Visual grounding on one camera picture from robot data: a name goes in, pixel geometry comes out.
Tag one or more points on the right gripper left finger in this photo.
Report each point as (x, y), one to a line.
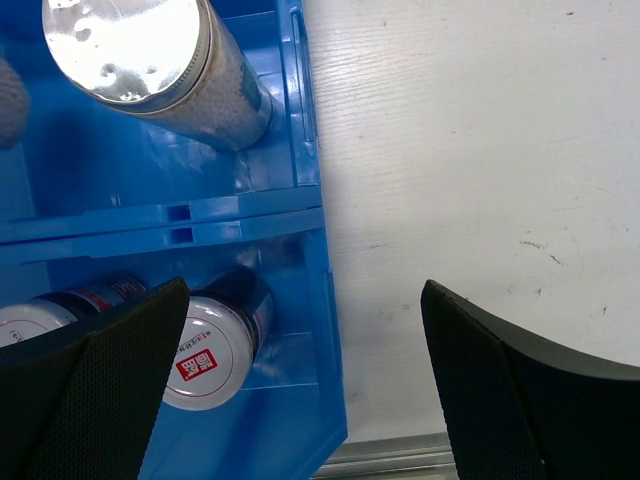
(81, 402)

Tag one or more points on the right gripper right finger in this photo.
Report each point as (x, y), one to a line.
(520, 406)

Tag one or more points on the short spice jar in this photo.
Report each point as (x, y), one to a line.
(53, 310)
(227, 323)

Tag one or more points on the tall silver-capped shaker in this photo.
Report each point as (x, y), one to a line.
(173, 64)
(14, 104)

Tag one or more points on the blue near storage bin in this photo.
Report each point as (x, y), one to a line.
(289, 416)

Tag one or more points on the blue storage bin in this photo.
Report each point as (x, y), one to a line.
(81, 169)
(289, 416)

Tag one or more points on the blue middle storage bin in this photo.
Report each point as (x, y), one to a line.
(81, 169)

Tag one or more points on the front aluminium frame rail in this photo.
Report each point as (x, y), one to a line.
(410, 457)

